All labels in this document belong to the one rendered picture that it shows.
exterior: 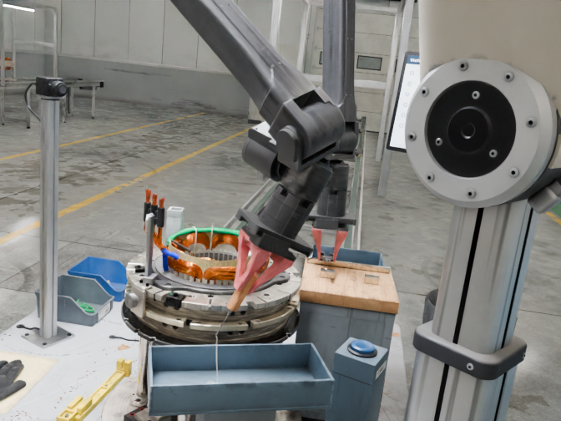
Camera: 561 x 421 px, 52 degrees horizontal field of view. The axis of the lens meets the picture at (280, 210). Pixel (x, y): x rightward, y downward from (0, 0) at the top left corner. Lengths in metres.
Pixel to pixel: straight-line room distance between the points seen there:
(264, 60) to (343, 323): 0.59
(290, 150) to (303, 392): 0.33
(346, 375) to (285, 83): 0.49
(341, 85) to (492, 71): 0.58
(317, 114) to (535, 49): 0.26
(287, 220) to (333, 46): 0.50
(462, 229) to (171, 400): 0.42
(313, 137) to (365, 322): 0.53
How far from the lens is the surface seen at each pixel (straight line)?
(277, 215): 0.75
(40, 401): 1.30
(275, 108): 0.72
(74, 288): 1.71
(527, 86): 0.59
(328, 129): 0.72
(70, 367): 1.41
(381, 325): 1.15
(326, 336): 1.16
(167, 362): 0.89
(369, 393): 0.98
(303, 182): 0.75
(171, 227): 1.14
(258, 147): 0.79
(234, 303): 0.80
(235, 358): 0.90
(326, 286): 1.15
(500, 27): 0.60
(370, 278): 1.19
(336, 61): 1.16
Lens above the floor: 1.47
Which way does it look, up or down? 14 degrees down
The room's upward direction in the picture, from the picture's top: 6 degrees clockwise
